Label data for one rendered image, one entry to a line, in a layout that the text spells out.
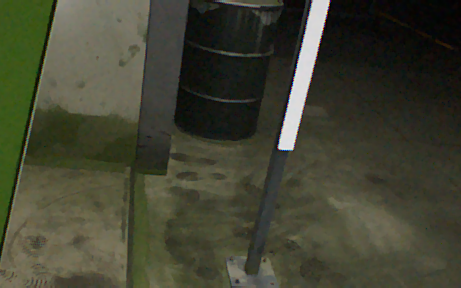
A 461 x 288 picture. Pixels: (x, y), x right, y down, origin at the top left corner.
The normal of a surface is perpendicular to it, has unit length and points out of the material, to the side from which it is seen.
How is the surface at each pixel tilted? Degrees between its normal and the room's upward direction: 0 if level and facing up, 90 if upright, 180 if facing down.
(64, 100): 90
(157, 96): 90
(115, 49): 90
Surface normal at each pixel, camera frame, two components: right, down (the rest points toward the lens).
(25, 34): 0.07, 0.47
